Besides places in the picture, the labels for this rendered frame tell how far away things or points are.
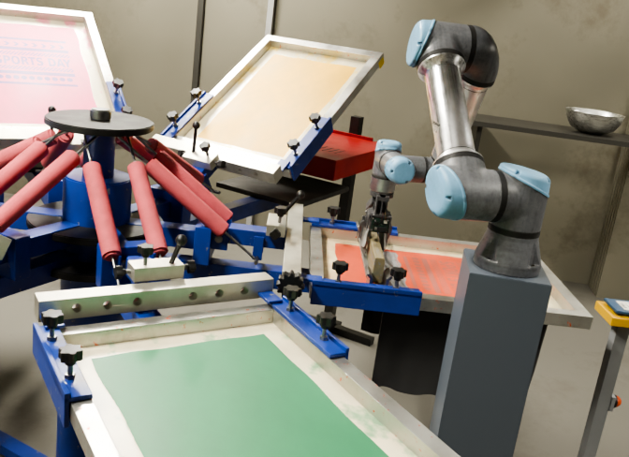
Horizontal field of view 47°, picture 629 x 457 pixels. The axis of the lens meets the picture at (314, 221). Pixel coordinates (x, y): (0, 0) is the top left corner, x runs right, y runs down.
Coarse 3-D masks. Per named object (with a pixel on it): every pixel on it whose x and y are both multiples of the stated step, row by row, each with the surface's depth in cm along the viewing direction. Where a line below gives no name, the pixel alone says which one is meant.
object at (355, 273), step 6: (348, 270) 222; (354, 270) 223; (360, 270) 224; (342, 276) 216; (348, 276) 217; (354, 276) 218; (360, 276) 218; (408, 276) 223; (360, 282) 214; (408, 282) 219; (438, 294) 212; (444, 294) 213; (450, 294) 213
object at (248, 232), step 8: (232, 224) 224; (240, 224) 225; (232, 232) 220; (240, 232) 220; (248, 232) 220; (256, 232) 220; (264, 232) 220; (240, 240) 221; (248, 240) 221; (264, 240) 221; (272, 240) 221; (280, 240) 221; (272, 248) 222; (280, 248) 222
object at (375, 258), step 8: (376, 232) 228; (368, 240) 225; (376, 240) 220; (368, 248) 222; (376, 248) 212; (368, 256) 220; (376, 256) 206; (376, 264) 205; (384, 264) 205; (376, 272) 205; (376, 280) 206
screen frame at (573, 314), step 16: (320, 240) 236; (352, 240) 251; (400, 240) 251; (416, 240) 251; (432, 240) 251; (448, 240) 254; (320, 256) 221; (320, 272) 208; (560, 288) 219; (432, 304) 199; (448, 304) 199; (560, 304) 215; (576, 304) 208; (560, 320) 200; (576, 320) 200
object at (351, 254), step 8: (336, 248) 241; (344, 248) 242; (352, 248) 243; (336, 256) 233; (344, 256) 234; (352, 256) 235; (360, 256) 236; (400, 256) 241; (408, 256) 242; (416, 256) 243; (424, 256) 245; (432, 256) 246; (440, 256) 247; (352, 264) 228; (360, 264) 229
